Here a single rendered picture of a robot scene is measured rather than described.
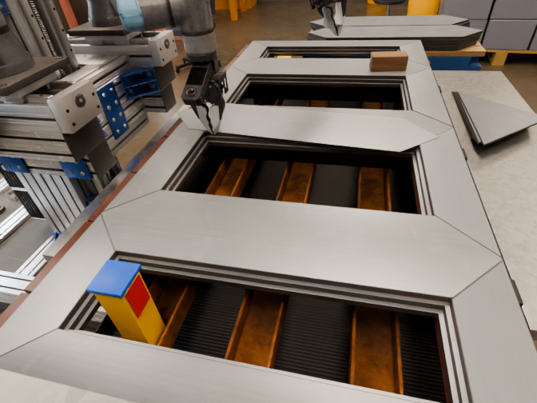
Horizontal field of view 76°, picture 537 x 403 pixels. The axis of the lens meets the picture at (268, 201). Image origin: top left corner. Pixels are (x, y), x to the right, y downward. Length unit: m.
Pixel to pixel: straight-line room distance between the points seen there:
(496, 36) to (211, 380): 4.05
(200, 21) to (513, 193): 0.82
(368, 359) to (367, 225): 0.24
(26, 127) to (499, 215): 1.18
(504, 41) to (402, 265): 3.78
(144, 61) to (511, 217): 1.23
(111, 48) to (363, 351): 1.27
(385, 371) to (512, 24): 3.84
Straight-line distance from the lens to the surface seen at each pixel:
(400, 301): 0.58
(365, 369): 0.68
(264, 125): 0.97
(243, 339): 0.70
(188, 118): 1.07
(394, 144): 0.90
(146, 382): 0.52
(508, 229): 0.89
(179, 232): 0.67
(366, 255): 0.60
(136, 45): 1.41
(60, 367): 0.58
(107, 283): 0.58
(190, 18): 0.85
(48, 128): 1.06
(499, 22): 4.21
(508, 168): 1.09
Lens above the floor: 1.30
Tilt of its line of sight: 40 degrees down
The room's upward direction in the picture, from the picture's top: 5 degrees counter-clockwise
